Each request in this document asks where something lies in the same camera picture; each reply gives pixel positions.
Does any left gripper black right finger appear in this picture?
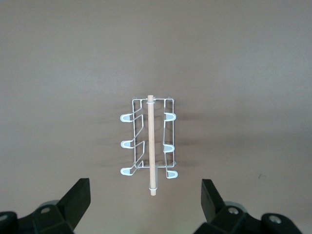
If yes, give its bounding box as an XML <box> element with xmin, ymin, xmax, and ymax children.
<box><xmin>195</xmin><ymin>178</ymin><xmax>299</xmax><ymax>234</ymax></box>

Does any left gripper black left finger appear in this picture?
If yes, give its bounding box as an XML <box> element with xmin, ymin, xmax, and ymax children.
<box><xmin>0</xmin><ymin>178</ymin><xmax>92</xmax><ymax>234</ymax></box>

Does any white wire cup holder rack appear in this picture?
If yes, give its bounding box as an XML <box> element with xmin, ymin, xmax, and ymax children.
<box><xmin>119</xmin><ymin>94</ymin><xmax>179</xmax><ymax>196</ymax></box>

